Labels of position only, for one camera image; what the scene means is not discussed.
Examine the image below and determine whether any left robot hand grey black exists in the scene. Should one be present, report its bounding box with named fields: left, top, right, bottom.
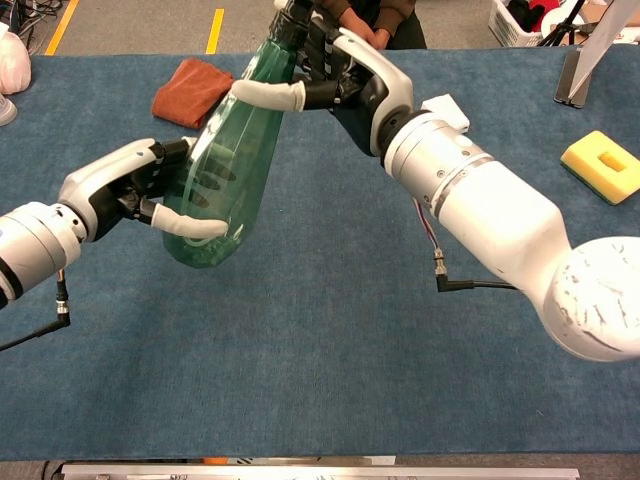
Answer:
left=58, top=135, right=239, bottom=244

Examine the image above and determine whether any right robot hand grey black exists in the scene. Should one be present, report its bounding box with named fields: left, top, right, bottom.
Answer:
left=230, top=0, right=415, bottom=160

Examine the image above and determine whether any green plastic bottle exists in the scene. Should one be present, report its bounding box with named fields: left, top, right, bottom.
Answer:
left=162, top=0, right=307, bottom=270

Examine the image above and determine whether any person in brown sleeves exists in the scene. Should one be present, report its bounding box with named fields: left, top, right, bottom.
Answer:
left=319, top=0, right=429, bottom=50

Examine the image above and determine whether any orange folded cloth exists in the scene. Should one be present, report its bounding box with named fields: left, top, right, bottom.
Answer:
left=151, top=57, right=236, bottom=130

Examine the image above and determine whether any white plastic container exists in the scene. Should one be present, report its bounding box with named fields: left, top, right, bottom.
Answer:
left=0, top=94, right=19, bottom=127

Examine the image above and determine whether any white plastic basket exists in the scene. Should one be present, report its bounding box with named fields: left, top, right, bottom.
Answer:
left=487, top=0, right=551, bottom=49

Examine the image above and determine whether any pink plastic bag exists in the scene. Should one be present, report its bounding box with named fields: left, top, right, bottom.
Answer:
left=0, top=22, right=32, bottom=96

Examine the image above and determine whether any dark grey stand base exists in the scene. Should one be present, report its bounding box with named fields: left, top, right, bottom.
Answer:
left=553, top=49, right=595, bottom=110

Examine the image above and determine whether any black tripod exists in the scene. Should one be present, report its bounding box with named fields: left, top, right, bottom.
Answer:
left=537, top=0, right=596, bottom=47

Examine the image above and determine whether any yellow sponge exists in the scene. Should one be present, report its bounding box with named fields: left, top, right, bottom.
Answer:
left=559, top=129, right=640, bottom=206

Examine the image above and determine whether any blue felt table mat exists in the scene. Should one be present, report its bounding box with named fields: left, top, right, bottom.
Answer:
left=0, top=47, right=640, bottom=461

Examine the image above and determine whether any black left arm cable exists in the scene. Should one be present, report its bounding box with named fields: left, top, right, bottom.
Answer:
left=0, top=269, right=72, bottom=351

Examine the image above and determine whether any bundle of black cables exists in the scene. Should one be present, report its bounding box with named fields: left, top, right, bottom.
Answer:
left=0, top=0, right=64, bottom=51

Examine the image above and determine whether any right arm cable with connector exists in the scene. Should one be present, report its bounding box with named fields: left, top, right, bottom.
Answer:
left=412, top=197, right=521, bottom=294

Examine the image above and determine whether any aluminium profile rail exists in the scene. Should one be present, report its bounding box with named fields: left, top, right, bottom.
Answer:
left=59, top=462, right=581, bottom=480

